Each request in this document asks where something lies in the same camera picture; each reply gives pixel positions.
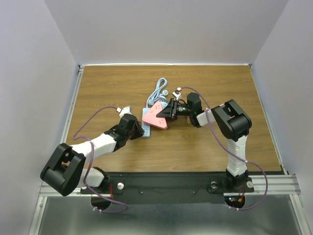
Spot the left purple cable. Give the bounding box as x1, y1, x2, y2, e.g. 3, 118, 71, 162
72, 105, 128, 213

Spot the pink triangular power strip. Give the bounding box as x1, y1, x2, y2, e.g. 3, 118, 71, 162
142, 101, 168, 130

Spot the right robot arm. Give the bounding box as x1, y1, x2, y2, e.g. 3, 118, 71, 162
156, 93, 252, 191

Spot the aluminium left rail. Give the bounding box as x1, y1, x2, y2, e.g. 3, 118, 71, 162
58, 65, 85, 144

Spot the purple cable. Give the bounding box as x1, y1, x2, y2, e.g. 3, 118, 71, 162
180, 86, 268, 211
72, 105, 128, 213

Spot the white power strip cable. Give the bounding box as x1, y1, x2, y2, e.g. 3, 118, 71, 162
146, 77, 170, 106

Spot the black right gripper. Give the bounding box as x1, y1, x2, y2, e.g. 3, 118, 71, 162
156, 98, 193, 121

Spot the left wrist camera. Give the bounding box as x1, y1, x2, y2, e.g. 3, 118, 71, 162
116, 105, 132, 118

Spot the white round power strip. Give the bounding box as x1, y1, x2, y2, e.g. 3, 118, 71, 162
161, 101, 168, 109

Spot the white rectangular power strip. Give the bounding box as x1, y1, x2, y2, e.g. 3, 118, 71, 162
141, 107, 151, 138

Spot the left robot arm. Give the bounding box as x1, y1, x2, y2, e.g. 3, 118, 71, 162
40, 114, 144, 196

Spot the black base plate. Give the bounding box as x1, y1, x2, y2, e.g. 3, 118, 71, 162
95, 172, 254, 205

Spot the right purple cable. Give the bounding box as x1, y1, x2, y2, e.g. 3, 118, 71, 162
180, 86, 268, 211

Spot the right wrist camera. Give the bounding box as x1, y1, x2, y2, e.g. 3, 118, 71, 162
172, 87, 182, 100

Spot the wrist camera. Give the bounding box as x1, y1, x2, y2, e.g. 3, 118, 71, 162
116, 105, 132, 118
172, 87, 182, 100

